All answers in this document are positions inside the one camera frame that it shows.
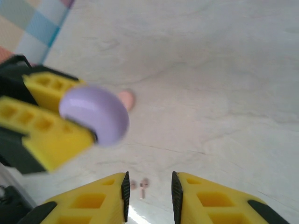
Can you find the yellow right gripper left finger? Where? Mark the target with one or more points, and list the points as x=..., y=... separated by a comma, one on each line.
x=93, y=205

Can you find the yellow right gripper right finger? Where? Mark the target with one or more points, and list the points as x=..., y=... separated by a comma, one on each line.
x=217, y=205

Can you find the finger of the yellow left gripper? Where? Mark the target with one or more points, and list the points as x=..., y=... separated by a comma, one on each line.
x=51, y=142
x=46, y=86

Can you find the purple round earbud charging case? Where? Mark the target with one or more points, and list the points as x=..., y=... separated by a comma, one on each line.
x=93, y=116

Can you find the pink round earbud charging case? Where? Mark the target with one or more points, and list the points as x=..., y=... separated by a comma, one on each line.
x=128, y=99

